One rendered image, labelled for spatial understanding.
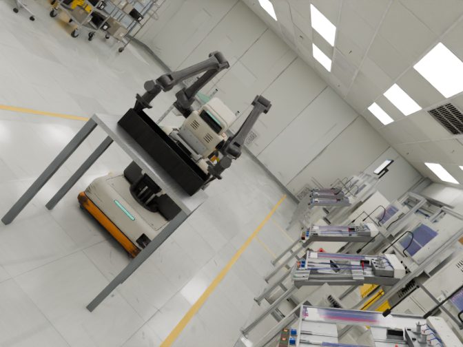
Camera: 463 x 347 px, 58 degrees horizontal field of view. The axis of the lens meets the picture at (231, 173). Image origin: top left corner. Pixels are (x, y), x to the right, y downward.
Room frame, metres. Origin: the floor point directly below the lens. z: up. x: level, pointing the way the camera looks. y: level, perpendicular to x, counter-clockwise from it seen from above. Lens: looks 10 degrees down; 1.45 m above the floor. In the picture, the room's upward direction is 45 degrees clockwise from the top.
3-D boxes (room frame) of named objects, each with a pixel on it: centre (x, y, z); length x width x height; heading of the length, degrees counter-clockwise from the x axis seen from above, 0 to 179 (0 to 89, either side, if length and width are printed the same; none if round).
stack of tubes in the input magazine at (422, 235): (3.46, -1.51, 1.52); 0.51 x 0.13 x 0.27; 174
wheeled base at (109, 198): (3.02, 0.33, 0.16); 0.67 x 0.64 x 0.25; 179
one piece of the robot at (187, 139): (2.73, 0.34, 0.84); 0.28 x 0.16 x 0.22; 89
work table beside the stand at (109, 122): (2.25, 0.35, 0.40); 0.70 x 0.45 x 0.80; 89
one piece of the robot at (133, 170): (3.11, 0.33, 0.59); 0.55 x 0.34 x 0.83; 89
